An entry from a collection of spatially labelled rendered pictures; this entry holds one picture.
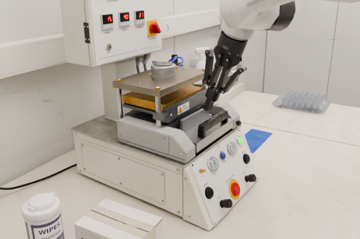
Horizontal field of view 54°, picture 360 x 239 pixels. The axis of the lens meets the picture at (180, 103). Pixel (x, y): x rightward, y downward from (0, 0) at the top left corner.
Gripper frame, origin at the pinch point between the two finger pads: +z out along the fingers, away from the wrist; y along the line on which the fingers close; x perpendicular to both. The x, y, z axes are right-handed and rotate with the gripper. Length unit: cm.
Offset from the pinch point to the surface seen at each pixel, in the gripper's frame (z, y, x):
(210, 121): 4.4, 3.7, -3.5
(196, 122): 9.4, -1.7, -0.5
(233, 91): 39, -27, 90
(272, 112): 33, 1, 80
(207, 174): 16.1, 11.2, -9.7
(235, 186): 21.3, 17.7, -0.4
